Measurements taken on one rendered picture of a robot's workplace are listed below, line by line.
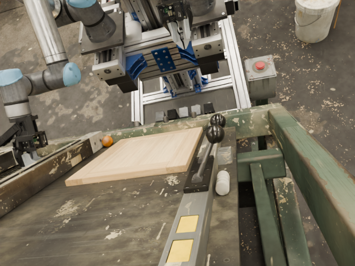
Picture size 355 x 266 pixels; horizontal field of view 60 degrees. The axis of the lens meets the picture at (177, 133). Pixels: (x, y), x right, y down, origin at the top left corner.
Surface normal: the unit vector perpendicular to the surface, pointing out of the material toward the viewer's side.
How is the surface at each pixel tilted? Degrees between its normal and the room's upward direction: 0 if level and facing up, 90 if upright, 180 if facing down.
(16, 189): 90
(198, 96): 0
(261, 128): 40
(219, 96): 0
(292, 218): 0
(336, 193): 50
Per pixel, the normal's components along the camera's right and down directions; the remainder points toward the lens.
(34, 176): 0.97, -0.14
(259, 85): 0.04, 0.89
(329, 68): -0.25, -0.43
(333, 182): -0.19, -0.96
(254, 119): -0.17, 0.23
